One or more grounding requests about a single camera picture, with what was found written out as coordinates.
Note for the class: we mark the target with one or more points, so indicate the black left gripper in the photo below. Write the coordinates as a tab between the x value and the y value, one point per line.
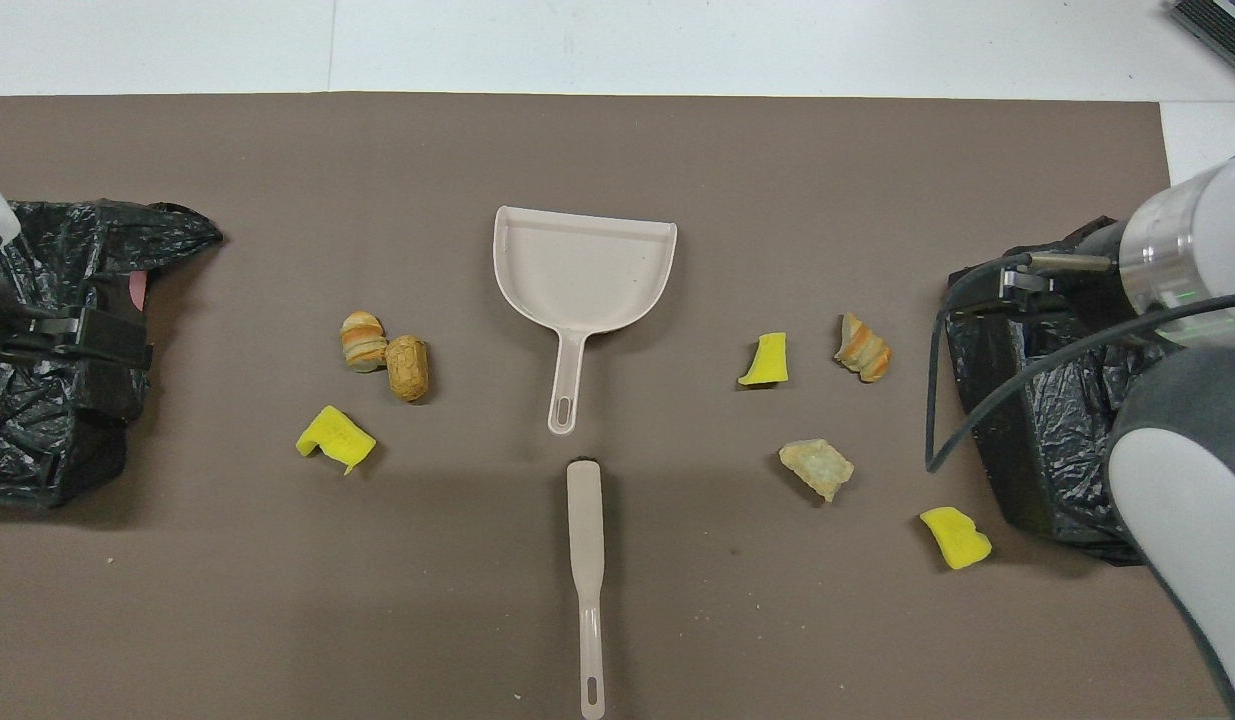
7	315

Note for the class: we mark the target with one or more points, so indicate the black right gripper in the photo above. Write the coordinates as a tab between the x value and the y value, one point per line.
1092	265

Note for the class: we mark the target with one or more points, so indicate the striped croissant piece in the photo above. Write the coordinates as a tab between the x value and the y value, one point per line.
363	341
863	349

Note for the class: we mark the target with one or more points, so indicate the yellow sponge chunk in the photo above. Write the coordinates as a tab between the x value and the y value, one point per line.
334	438
957	538

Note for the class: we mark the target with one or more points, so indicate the yellow sponge wedge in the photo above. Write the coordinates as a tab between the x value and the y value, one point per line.
767	362

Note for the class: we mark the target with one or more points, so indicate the pale bread chunk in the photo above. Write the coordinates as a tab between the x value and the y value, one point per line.
817	468

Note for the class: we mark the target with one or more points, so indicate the brown waffle bread roll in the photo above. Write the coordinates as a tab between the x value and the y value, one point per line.
408	368

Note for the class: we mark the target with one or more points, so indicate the beige plastic dustpan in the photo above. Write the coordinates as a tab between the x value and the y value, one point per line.
582	275

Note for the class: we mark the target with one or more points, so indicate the beige hand brush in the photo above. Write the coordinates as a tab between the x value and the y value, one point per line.
585	520

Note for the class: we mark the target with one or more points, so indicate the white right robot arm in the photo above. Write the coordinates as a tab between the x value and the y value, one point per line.
1177	500

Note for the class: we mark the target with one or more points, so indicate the black bag bin, pink spot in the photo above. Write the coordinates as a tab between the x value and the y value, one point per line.
67	430

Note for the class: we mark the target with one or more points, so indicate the black bag lined bin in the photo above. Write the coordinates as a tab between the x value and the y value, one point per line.
1037	440

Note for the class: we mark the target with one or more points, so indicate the black ribbed device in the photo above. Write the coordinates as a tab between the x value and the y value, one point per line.
1222	30

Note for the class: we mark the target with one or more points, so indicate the brown table mat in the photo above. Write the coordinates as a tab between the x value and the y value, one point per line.
577	150

